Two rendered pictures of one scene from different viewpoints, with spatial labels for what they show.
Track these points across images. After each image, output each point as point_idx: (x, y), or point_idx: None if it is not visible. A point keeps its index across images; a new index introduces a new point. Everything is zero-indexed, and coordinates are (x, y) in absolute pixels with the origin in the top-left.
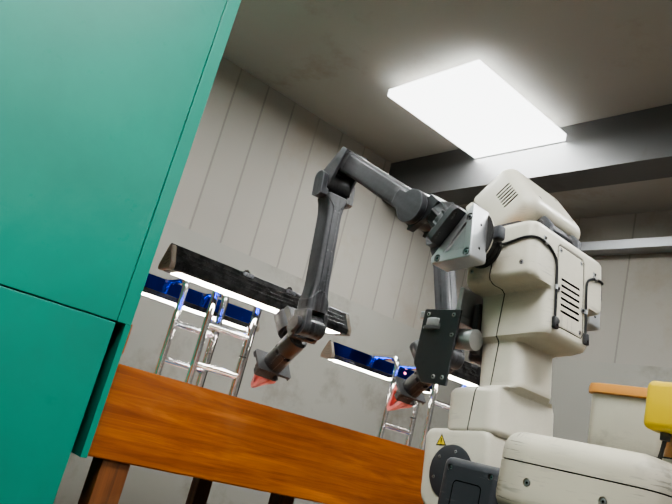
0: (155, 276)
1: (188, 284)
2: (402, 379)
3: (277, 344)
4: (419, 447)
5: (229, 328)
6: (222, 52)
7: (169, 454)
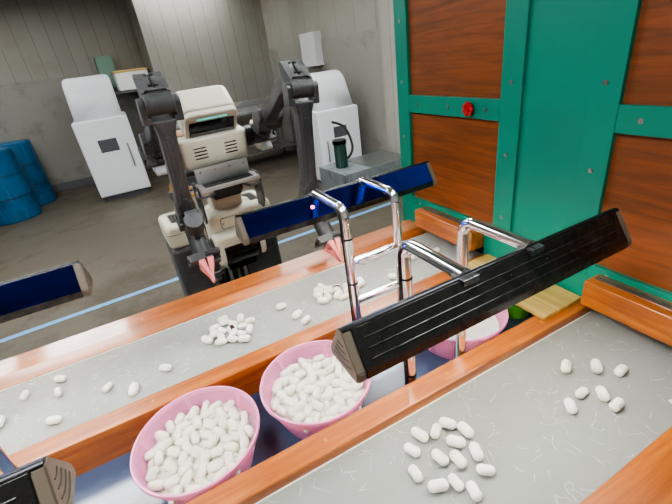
0: (547, 236)
1: (458, 226)
2: (209, 249)
3: (328, 220)
4: (16, 466)
5: (373, 250)
6: (394, 34)
7: None
